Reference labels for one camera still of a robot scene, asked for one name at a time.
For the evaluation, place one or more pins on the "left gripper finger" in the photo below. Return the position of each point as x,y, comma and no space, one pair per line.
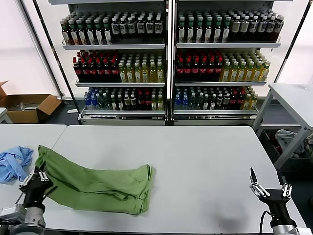
44,176
29,180

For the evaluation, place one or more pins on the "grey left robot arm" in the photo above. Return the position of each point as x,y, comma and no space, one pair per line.
31,220

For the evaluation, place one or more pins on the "small blue water bottle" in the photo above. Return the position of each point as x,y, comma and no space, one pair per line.
86,102
93,102
178,102
185,102

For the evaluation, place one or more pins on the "small green water bottle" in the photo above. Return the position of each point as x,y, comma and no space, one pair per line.
192,102
199,102
100,102

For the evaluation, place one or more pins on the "small yellow juice bottle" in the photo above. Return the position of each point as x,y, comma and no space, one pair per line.
153,102
253,101
246,102
160,102

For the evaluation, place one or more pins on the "grey cloth pile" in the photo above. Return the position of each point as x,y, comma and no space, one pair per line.
287,139

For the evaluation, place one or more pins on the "green shirt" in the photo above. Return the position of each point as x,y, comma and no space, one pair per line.
97,188

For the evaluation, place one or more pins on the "blue label dark bottle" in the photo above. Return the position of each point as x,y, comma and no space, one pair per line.
158,27
278,26
123,28
115,28
253,27
261,27
131,28
270,27
149,27
140,27

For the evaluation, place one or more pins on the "dark cloth pile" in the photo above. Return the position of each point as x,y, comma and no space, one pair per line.
309,144

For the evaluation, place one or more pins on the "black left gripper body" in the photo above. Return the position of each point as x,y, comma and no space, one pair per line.
35,193

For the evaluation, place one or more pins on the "small white cap dark bottle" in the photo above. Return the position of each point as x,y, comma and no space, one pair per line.
126,102
219,102
113,102
120,102
206,102
226,102
133,102
212,102

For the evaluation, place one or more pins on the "small white side table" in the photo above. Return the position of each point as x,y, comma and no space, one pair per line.
3,115

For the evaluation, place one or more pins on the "grey beverage shelf unit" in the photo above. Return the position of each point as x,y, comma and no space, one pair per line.
227,45
112,46

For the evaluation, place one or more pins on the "green cap tea bottle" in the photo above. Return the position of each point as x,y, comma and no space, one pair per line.
106,33
98,33
73,33
226,31
81,33
208,31
217,31
181,31
89,33
65,34
190,31
199,31

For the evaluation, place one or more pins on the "small red cap cola bottle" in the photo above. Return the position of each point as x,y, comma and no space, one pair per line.
147,102
233,101
239,101

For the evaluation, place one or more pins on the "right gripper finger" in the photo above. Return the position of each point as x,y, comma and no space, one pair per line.
259,188
286,191

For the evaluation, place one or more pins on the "blue crumpled garment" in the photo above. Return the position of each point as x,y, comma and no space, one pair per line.
14,166

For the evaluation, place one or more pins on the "open cardboard box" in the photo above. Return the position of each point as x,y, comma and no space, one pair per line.
22,116

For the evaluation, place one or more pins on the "white paper scrap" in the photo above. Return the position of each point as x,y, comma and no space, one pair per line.
72,110

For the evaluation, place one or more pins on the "grey metal frame table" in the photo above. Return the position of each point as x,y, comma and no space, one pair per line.
293,98

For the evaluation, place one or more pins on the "black slanted metal pole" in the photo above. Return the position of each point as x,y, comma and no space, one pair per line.
49,38
293,42

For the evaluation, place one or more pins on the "beige label dark bottle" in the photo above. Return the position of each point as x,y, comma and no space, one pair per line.
235,27
244,27

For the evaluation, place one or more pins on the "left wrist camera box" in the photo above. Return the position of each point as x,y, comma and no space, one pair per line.
9,214

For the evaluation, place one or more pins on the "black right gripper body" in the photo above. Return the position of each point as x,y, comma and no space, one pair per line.
277,200

